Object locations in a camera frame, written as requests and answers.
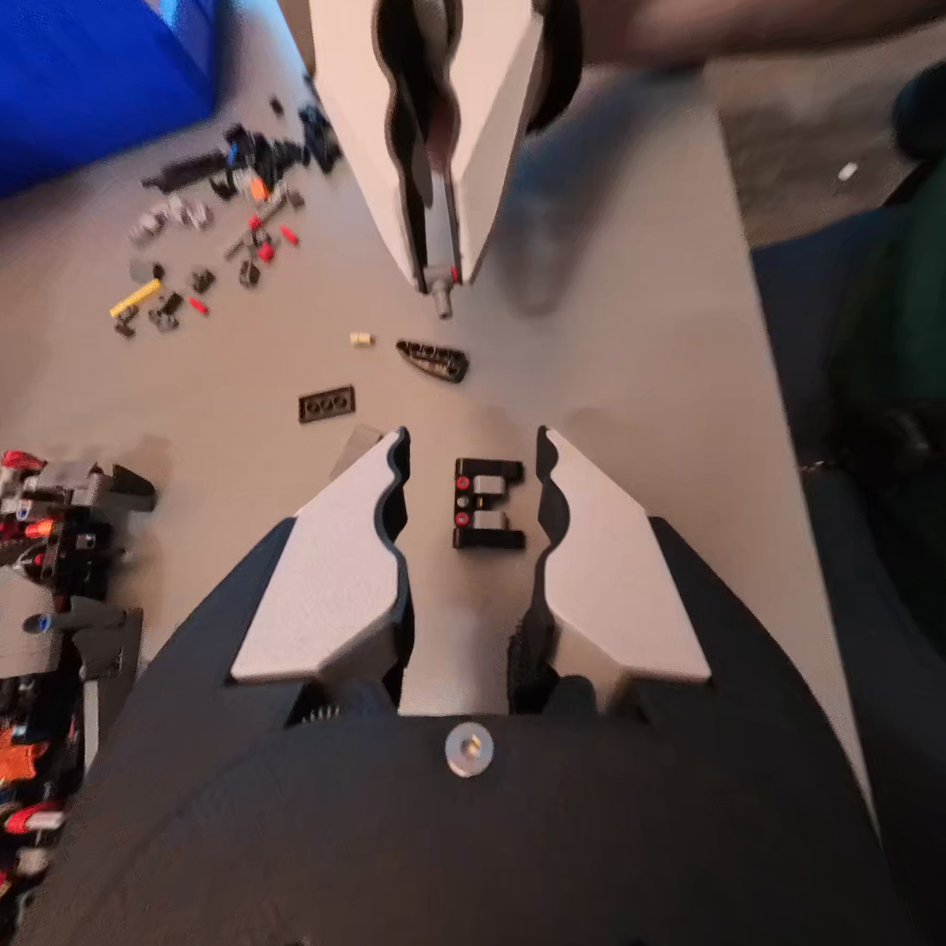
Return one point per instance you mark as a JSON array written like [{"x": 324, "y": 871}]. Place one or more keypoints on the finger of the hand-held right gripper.
[
  {"x": 495, "y": 89},
  {"x": 347, "y": 74}
]

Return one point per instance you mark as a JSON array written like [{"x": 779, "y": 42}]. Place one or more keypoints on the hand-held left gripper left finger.
[{"x": 325, "y": 591}]

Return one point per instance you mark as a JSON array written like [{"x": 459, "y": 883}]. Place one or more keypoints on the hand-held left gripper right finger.
[{"x": 628, "y": 591}]

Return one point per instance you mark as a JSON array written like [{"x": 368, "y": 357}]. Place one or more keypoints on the grey lego axle connector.
[{"x": 443, "y": 222}]

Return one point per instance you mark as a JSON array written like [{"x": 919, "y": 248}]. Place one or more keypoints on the black lego frame assembly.
[{"x": 484, "y": 539}]

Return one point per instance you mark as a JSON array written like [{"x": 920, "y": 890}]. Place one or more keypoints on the person's right forearm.
[{"x": 739, "y": 29}]

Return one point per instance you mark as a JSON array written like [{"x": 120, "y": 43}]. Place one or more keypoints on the pile of loose lego pieces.
[{"x": 259, "y": 188}]

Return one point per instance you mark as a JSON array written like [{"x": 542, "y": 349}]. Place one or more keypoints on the grey flat lego tile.
[{"x": 358, "y": 447}]

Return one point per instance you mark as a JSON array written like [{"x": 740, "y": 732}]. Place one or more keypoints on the black three-hole lego plate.
[{"x": 325, "y": 404}]

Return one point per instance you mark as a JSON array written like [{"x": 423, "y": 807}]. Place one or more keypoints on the black curved lego beam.
[{"x": 436, "y": 362}]

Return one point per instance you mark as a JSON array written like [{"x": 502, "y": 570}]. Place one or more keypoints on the tan lego pin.
[{"x": 362, "y": 339}]

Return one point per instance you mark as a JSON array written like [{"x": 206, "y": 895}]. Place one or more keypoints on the partly built lego car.
[{"x": 66, "y": 547}]

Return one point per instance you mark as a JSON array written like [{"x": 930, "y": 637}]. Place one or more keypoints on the blue storage bin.
[{"x": 89, "y": 89}]

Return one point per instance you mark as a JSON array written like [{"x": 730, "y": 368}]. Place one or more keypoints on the small white scrap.
[{"x": 848, "y": 172}]

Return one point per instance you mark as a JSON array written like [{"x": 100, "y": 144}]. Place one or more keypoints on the black office chair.
[{"x": 920, "y": 111}]

